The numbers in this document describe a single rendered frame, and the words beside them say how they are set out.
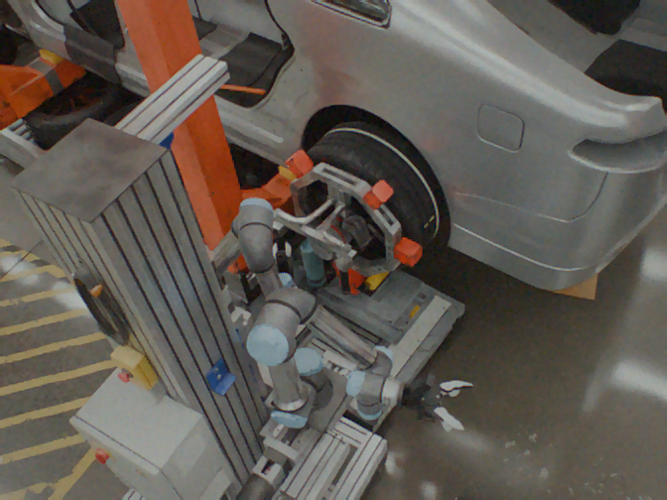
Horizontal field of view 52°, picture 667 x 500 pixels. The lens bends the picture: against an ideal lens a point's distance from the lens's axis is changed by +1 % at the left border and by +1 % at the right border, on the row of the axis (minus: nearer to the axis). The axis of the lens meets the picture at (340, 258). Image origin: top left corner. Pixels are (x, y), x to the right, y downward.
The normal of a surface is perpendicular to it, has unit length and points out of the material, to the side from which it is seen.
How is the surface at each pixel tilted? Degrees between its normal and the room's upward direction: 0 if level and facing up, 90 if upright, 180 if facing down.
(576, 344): 0
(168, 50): 90
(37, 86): 90
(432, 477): 0
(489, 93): 80
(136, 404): 0
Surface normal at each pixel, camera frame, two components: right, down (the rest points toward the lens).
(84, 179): -0.08, -0.63
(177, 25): 0.80, 0.42
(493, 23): -0.07, -0.32
